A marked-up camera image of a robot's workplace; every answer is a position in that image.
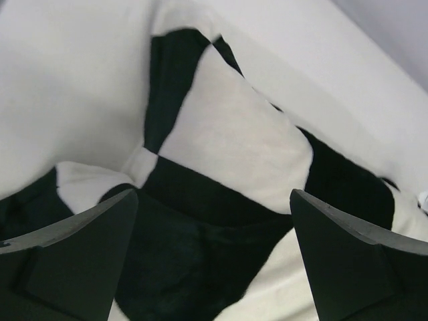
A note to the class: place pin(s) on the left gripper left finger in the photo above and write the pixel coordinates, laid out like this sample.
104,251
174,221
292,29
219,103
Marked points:
68,270

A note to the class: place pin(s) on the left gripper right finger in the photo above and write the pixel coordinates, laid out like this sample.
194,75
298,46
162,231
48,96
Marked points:
358,270

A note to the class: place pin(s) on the black white checkered pillowcase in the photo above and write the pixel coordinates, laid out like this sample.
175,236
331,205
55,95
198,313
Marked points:
213,165

